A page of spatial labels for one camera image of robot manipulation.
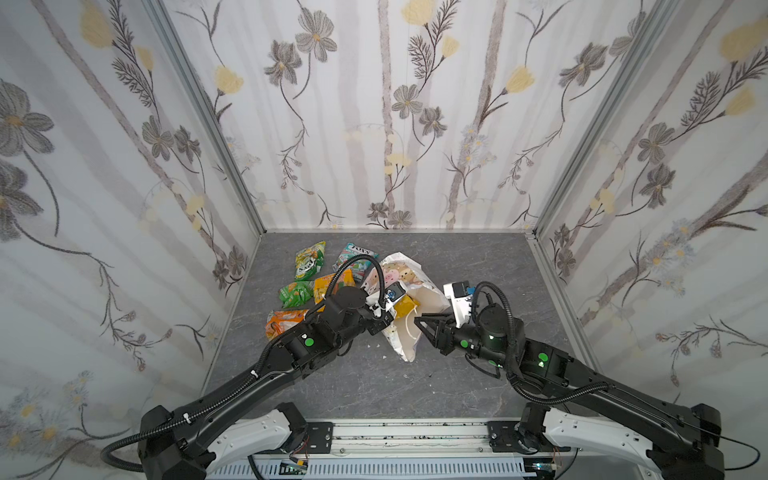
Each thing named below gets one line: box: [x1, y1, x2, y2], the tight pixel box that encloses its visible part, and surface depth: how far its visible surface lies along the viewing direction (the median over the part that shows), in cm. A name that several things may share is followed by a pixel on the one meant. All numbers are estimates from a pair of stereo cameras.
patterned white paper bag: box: [363, 252, 451, 363], surface depth 77 cm
